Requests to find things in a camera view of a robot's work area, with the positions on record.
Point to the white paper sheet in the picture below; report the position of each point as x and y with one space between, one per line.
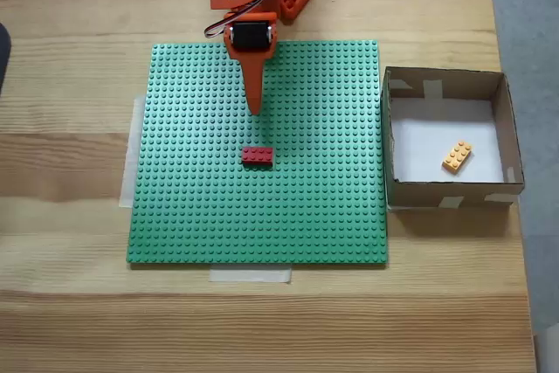
419 150

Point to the open cardboard box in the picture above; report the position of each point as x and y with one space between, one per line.
454 196

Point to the yellow lego block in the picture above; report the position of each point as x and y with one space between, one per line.
457 156

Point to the long masking tape strip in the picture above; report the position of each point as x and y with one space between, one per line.
129 172

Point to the short masking tape strip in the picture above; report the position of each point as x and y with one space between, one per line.
249 275

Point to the green lego baseplate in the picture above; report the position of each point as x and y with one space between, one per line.
196 198

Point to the black rounded object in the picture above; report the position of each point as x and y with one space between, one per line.
3 58

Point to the red lego block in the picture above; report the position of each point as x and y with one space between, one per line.
257 156

